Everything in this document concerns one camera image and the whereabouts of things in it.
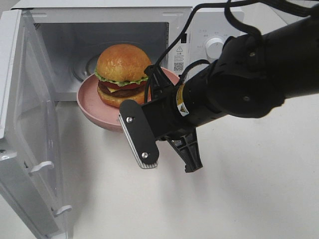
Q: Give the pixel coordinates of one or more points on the glass microwave turntable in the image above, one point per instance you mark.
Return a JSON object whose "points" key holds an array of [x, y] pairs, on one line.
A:
{"points": [[84, 67]]}

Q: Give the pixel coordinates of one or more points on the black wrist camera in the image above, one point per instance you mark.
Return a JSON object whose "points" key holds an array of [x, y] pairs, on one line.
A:
{"points": [[139, 134]]}

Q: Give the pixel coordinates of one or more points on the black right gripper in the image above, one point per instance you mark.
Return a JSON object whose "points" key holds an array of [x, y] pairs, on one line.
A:
{"points": [[165, 119]]}

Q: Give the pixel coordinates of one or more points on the upper white microwave knob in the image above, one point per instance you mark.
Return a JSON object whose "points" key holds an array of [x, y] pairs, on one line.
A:
{"points": [[213, 48]]}

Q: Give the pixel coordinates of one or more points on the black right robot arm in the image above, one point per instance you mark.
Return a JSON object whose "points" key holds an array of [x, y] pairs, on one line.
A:
{"points": [[252, 76]]}

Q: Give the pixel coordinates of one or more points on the pink plate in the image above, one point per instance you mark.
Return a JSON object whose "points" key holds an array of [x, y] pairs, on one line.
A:
{"points": [[94, 109]]}

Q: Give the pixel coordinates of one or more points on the burger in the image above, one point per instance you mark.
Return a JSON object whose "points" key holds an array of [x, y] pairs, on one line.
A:
{"points": [[120, 72]]}

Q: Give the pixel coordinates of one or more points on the white microwave oven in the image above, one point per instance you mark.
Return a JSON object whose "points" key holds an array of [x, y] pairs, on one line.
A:
{"points": [[72, 29]]}

